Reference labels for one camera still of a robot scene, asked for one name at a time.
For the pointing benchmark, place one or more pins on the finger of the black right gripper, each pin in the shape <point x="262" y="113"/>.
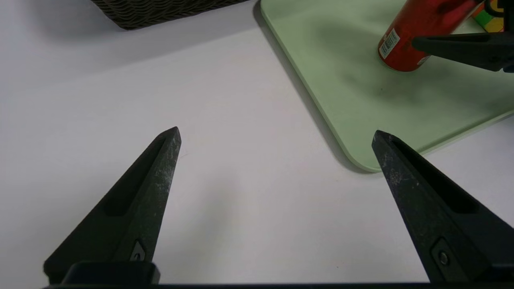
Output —
<point x="470" y="50"/>

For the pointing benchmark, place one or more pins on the dark brown wicker basket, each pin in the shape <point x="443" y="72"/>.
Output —
<point x="160" y="12"/>

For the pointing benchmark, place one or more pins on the red soda can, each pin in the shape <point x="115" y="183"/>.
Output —
<point x="425" y="20"/>

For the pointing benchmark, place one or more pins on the multicoloured puzzle cube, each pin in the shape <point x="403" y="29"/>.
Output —
<point x="490" y="22"/>

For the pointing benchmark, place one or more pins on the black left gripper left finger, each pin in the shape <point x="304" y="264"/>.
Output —
<point x="136" y="206"/>

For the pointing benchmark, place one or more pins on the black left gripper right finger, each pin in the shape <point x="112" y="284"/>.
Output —
<point x="425" y="214"/>

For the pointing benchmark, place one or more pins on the light green plastic tray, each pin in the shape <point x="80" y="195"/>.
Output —
<point x="361" y="104"/>

